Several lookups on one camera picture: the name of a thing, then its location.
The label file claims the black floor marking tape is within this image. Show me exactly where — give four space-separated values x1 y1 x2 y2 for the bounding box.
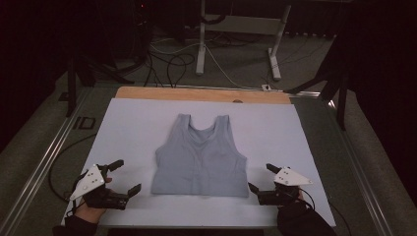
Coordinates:
72 116 97 131

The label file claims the person's left hand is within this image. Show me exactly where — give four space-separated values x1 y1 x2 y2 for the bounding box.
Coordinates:
75 199 108 225

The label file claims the black looped floor cable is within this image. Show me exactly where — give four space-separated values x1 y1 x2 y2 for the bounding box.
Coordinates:
143 51 197 89

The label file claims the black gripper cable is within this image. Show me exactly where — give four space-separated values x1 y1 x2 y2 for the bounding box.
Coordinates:
48 132 98 218
298 187 352 236

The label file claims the wooden table board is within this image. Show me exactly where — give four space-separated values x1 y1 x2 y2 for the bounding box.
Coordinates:
114 86 292 105

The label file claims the white table sheet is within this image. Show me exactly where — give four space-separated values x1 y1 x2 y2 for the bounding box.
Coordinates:
61 97 337 228

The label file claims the black tripod stand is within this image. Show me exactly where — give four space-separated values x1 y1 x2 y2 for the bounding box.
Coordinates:
58 53 136 118
283 30 350 132

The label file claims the white metal desk frame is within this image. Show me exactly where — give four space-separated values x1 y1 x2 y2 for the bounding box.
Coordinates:
195 0 292 82

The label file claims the white floor cable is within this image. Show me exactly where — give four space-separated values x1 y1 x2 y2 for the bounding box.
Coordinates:
149 41 264 90

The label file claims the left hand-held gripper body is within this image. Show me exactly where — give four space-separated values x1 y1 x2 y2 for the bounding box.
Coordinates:
69 163 130 210

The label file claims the grey tank top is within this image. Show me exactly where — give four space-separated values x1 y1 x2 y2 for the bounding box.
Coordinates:
149 113 250 199

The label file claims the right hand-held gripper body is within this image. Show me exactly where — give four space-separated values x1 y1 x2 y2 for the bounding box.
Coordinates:
257 166 314 207

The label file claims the metal floor rail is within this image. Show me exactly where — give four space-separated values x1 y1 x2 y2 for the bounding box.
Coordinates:
0 88 94 236
144 83 322 98
326 97 396 236

